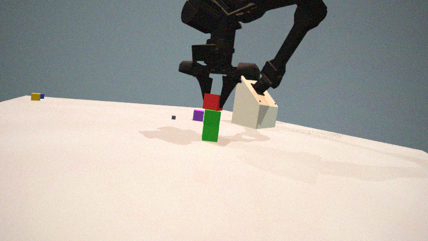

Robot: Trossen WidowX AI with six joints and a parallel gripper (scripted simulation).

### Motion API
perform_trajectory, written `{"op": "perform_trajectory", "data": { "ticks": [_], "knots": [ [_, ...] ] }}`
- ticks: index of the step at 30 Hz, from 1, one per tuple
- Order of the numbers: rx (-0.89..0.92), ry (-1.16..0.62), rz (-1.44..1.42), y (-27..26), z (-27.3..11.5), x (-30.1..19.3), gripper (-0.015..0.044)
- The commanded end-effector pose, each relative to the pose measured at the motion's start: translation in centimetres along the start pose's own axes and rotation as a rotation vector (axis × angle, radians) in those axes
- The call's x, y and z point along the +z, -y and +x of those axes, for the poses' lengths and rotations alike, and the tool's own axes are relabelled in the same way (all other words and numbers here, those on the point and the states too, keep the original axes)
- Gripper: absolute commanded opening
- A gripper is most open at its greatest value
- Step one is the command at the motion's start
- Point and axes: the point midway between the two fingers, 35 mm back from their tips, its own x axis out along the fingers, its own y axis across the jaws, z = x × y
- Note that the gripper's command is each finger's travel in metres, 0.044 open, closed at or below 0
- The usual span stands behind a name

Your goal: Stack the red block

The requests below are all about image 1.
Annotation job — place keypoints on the green block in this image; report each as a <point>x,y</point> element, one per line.
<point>212,118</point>
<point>210,133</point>

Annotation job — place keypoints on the purple cube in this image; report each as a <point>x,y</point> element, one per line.
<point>198,115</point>

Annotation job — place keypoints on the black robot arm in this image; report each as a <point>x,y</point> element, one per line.
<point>222,18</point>

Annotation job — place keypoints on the red block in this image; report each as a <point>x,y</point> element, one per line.
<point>211,102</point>

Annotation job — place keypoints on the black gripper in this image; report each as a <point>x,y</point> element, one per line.
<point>248,70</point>

